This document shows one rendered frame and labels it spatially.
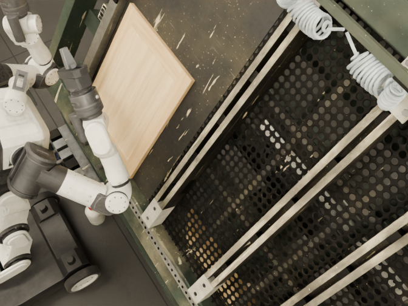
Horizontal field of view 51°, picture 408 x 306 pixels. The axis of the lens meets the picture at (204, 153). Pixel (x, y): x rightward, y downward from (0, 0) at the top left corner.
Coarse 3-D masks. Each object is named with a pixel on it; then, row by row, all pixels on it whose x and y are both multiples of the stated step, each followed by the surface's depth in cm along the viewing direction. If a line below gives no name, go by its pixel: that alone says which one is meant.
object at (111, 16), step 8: (112, 0) 170; (120, 0) 168; (112, 8) 171; (120, 8) 172; (104, 16) 175; (112, 16) 172; (104, 24) 176; (112, 24) 176; (96, 32) 181; (104, 32) 177; (112, 32) 179; (96, 40) 182; (104, 40) 180; (96, 48) 182; (104, 48) 184; (88, 56) 187; (96, 56) 185; (88, 64) 188; (96, 64) 189
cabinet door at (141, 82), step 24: (120, 24) 173; (144, 24) 163; (120, 48) 175; (144, 48) 165; (168, 48) 158; (120, 72) 178; (144, 72) 168; (168, 72) 158; (120, 96) 180; (144, 96) 170; (168, 96) 160; (120, 120) 183; (144, 120) 172; (168, 120) 164; (120, 144) 185; (144, 144) 174
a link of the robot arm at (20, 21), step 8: (24, 8) 149; (8, 16) 147; (16, 16) 148; (24, 16) 152; (32, 16) 153; (8, 24) 152; (16, 24) 149; (24, 24) 152; (32, 24) 153; (40, 24) 157; (16, 32) 150; (24, 32) 155; (32, 32) 155; (40, 32) 157; (16, 40) 153; (24, 40) 154
